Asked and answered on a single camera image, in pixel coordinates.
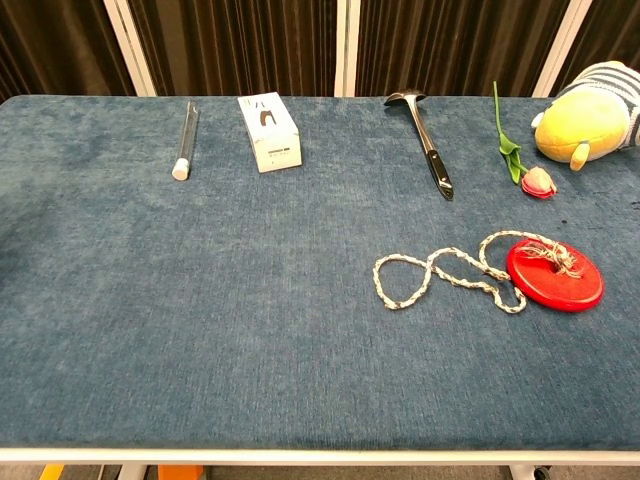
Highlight red plastic disc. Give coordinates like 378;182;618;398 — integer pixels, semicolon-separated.
505;239;606;314

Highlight white braided rope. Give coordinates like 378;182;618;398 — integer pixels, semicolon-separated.
372;229;584;315

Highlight blue fabric table cover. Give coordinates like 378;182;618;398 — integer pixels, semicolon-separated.
0;94;640;452

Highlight white cardboard product box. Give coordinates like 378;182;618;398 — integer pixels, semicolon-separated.
237;91;303;174

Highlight glass test tube white cap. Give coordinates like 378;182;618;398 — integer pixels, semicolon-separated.
171;101;200;181

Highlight dark pleated curtain panel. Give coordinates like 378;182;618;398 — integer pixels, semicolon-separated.
127;0;339;97
355;0;571;98
0;0;136;104
549;0;640;96

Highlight artificial pink tulip green stem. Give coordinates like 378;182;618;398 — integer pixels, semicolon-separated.
492;81;558;200

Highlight yellow plush toy striped shirt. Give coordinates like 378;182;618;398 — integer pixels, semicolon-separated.
530;60;640;173

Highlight steel ladle black handle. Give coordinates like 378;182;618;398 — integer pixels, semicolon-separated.
383;90;455;202

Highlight white divider frame post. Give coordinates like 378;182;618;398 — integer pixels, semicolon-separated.
333;0;362;98
103;0;158;98
531;0;594;98

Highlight white table frame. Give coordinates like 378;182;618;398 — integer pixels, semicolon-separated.
0;446;640;480

